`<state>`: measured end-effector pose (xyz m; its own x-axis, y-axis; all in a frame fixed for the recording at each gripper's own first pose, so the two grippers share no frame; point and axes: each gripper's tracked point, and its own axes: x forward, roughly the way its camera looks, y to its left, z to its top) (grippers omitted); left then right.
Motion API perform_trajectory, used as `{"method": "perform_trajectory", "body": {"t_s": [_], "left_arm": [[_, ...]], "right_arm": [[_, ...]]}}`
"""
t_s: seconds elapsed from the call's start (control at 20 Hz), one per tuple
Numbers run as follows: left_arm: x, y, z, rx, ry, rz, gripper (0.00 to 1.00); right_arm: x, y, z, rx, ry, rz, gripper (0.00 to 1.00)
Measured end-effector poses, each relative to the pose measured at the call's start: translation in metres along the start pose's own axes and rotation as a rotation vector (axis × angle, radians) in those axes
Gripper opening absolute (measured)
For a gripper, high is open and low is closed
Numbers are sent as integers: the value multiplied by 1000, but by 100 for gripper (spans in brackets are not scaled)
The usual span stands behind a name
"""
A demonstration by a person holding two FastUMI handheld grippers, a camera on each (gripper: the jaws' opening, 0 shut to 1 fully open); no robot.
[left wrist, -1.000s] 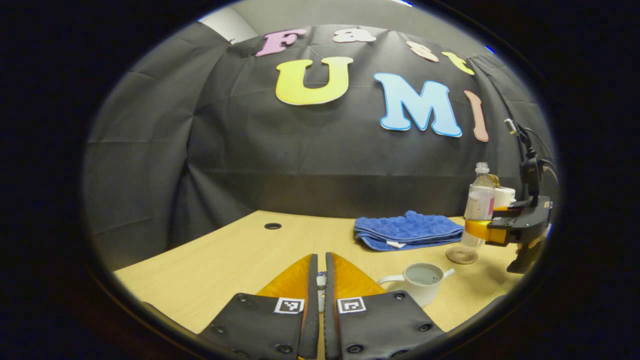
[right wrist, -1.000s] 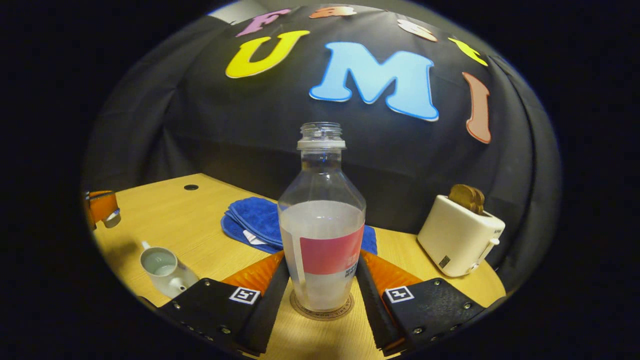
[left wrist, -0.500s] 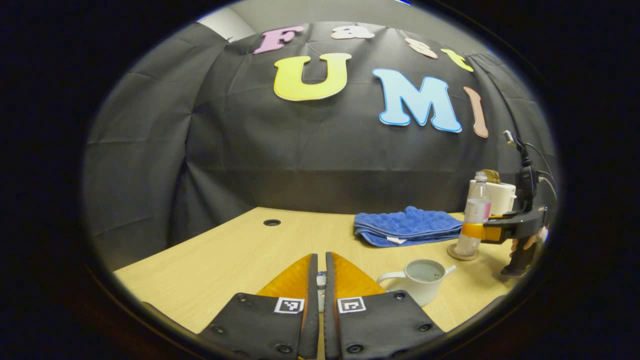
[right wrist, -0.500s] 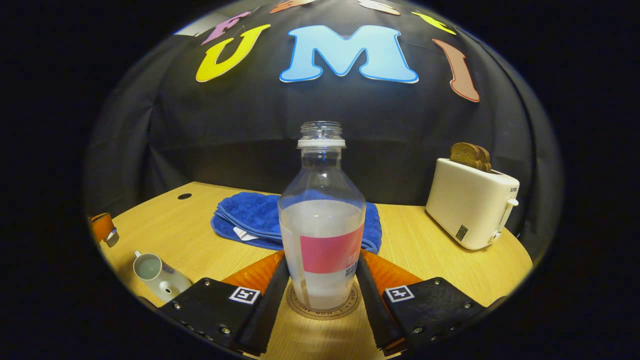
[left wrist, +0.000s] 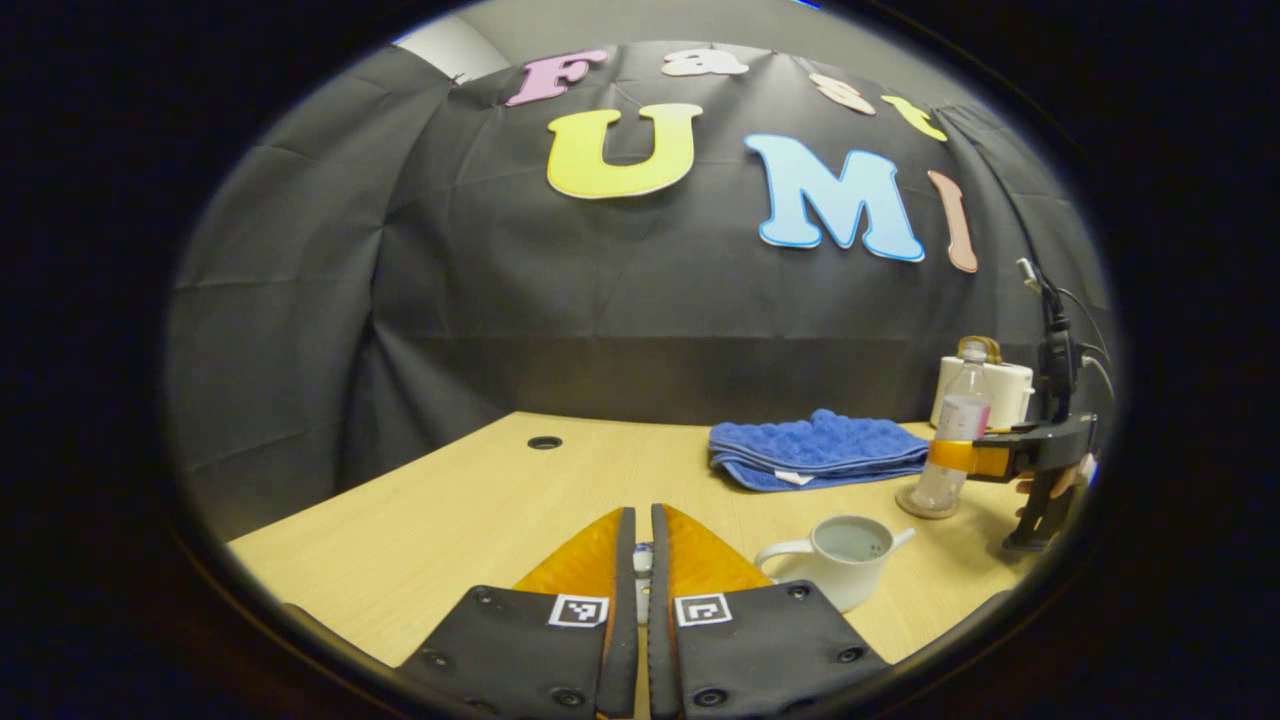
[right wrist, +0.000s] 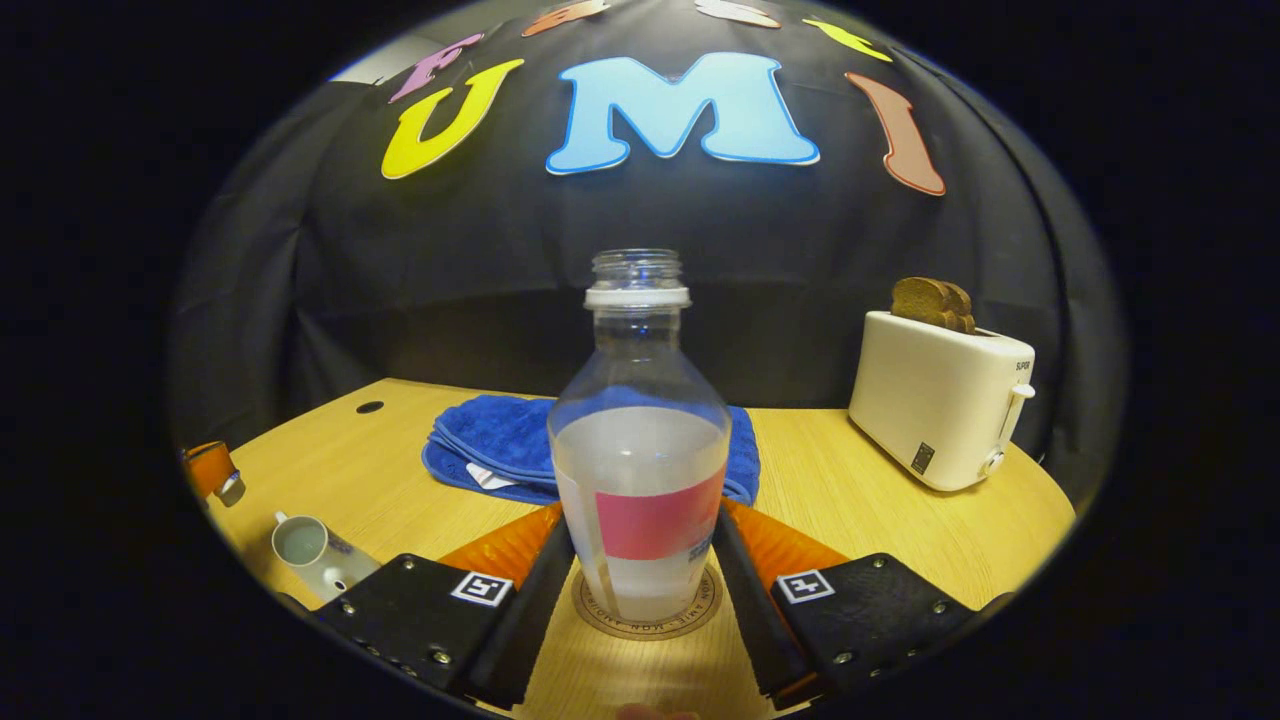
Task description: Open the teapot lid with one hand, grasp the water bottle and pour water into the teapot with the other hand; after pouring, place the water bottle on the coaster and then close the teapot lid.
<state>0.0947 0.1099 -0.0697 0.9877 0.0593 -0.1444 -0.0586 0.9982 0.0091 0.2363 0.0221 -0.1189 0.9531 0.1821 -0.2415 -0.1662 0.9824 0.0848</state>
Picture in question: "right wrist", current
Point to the round brown coaster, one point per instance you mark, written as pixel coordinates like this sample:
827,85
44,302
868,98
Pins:
650,630

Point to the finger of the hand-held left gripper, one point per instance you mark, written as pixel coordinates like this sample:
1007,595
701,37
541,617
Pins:
208,462

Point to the white ceramic teacup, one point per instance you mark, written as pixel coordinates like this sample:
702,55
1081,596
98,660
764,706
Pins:
320,560

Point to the brown toast slice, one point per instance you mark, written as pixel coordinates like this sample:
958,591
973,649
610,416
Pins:
920,300
965,310

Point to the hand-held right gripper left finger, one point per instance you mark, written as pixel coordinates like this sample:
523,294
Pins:
530,610

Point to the white toaster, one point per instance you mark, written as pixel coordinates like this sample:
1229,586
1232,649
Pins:
930,400

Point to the folded blue towel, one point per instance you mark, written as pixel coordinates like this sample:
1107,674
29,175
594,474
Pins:
480,440

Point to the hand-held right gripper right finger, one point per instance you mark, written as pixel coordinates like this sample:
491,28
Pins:
755,610

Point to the clear plastic water bottle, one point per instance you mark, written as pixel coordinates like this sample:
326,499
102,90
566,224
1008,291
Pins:
640,450

